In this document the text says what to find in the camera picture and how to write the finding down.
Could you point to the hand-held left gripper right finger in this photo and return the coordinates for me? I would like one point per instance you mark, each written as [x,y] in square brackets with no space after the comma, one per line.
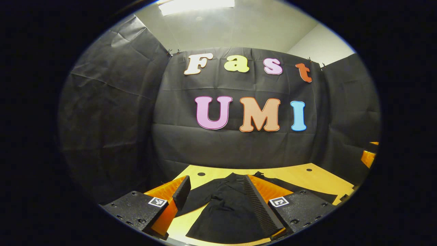
[259,205]

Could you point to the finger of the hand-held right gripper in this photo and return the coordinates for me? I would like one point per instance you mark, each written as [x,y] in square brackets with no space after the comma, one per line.
[368,158]

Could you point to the ceiling light panel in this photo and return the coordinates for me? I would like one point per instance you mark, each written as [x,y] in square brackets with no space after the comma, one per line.
[196,5]

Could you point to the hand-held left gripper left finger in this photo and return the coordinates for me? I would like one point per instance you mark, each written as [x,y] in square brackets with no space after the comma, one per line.
[181,193]

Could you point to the black garment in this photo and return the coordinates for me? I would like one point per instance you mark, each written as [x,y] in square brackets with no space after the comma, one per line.
[228,212]

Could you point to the black backdrop cloth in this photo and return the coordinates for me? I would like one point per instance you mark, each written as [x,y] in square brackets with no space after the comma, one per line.
[191,147]

